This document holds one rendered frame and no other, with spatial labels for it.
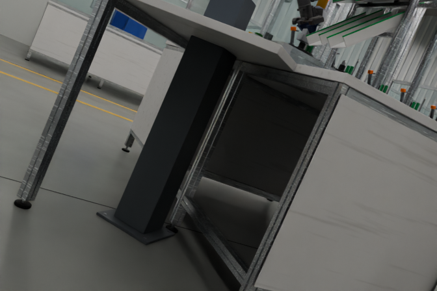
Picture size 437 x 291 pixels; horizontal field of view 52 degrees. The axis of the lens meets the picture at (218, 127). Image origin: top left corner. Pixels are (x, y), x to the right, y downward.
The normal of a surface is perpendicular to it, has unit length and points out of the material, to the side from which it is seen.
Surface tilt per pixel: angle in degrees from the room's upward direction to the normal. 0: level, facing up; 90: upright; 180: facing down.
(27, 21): 90
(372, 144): 90
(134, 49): 90
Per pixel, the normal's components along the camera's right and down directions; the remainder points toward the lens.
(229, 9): -0.34, -0.08
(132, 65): 0.36, 0.22
